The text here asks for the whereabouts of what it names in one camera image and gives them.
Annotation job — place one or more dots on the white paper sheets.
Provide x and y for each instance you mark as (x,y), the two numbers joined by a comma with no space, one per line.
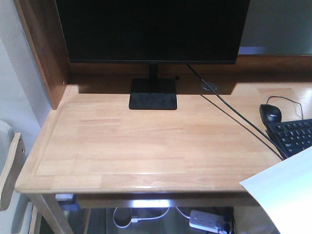
(284,191)

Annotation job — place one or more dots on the wooden desk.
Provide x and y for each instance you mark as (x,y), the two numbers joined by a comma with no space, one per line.
(93,145)

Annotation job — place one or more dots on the black computer monitor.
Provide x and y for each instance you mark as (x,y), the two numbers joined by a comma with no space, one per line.
(153,31)

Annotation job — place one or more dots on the black computer mouse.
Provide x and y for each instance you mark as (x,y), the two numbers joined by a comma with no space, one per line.
(270,113)

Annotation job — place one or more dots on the white power strip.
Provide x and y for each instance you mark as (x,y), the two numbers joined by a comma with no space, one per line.
(209,222)

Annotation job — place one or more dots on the black keyboard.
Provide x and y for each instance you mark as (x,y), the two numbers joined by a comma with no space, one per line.
(291,137)

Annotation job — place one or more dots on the wooden chair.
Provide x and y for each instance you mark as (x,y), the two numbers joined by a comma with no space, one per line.
(18,215)

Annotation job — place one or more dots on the grey desk cable grommet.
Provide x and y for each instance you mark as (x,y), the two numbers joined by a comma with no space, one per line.
(209,87)

